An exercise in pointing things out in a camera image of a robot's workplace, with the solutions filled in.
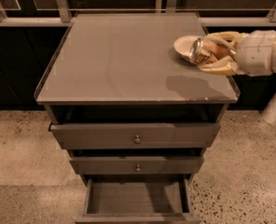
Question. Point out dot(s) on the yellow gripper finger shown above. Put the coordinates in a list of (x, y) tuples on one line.
[(225, 67), (228, 39)]

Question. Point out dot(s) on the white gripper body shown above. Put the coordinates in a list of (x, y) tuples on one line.
[(256, 53)]

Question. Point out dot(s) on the orange soda can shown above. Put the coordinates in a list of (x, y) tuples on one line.
[(203, 51)]

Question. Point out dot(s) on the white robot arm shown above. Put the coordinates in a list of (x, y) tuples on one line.
[(252, 54)]

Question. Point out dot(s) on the grey top drawer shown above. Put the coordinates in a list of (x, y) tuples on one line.
[(135, 135)]

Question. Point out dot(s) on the grey drawer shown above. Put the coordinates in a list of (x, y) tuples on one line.
[(138, 200), (136, 165), (135, 135)]

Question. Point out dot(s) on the grey drawer cabinet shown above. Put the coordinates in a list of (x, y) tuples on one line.
[(122, 68)]

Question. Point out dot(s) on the grey middle drawer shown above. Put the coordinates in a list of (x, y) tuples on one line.
[(136, 165)]

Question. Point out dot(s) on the grey bottom drawer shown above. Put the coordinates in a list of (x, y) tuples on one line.
[(138, 200)]

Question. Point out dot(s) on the white paper bowl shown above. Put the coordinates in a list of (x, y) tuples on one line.
[(184, 44)]

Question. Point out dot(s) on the metal railing frame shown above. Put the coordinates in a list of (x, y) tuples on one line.
[(213, 12)]

